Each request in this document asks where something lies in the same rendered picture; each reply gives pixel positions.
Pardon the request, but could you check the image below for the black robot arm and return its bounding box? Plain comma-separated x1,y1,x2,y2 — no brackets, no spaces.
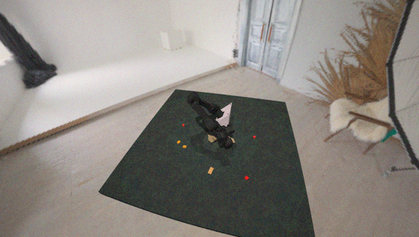
187,92,235,143

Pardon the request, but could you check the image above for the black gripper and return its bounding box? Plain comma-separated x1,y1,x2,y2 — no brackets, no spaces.
222,125,234,148

